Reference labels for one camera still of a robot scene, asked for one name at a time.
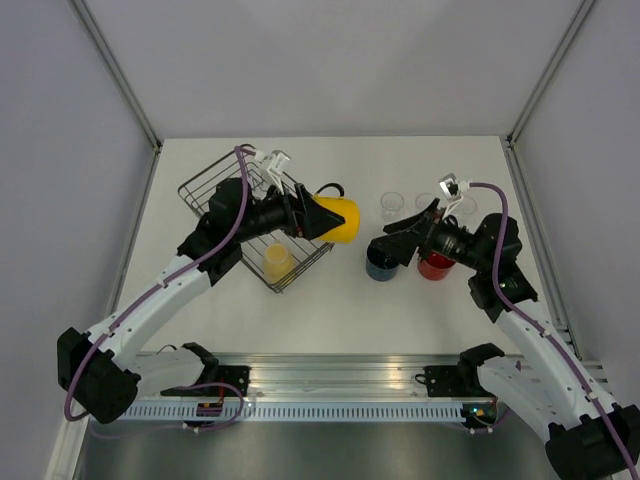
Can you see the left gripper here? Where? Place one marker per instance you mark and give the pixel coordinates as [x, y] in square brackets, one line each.
[308, 219]

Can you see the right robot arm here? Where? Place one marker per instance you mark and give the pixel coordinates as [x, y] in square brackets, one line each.
[586, 433]

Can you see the right frame post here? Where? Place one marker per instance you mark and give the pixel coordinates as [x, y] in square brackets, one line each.
[552, 67]

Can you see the red mug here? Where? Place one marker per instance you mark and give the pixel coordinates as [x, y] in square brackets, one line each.
[435, 267]

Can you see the left frame post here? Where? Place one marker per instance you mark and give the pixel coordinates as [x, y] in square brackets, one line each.
[90, 25]

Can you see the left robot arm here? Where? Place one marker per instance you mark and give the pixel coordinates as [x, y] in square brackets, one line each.
[100, 369]

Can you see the blue mug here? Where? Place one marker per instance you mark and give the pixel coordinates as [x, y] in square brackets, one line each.
[380, 266]

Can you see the pale yellow mug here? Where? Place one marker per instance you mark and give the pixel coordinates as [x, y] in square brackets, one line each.
[277, 262]

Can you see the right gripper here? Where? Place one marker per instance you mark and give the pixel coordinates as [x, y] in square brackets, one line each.
[401, 246]

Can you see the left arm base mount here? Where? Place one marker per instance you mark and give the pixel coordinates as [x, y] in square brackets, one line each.
[208, 384]

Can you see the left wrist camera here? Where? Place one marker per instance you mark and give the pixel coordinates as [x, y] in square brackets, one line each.
[272, 167]

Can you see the white slotted cable duct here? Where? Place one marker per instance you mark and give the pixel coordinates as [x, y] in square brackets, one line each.
[440, 412]

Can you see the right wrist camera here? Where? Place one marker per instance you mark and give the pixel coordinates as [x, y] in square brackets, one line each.
[453, 190]

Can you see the frame post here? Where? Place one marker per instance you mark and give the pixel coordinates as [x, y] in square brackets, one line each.
[552, 67]
[90, 25]

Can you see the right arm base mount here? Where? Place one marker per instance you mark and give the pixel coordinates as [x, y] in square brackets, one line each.
[444, 381]

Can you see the wire dish rack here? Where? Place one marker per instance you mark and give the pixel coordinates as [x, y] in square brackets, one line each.
[210, 185]

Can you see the clear glass cup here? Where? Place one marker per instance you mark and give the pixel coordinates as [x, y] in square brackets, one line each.
[424, 200]
[392, 206]
[465, 208]

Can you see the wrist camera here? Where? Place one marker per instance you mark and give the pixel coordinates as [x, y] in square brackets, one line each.
[453, 190]
[272, 167]

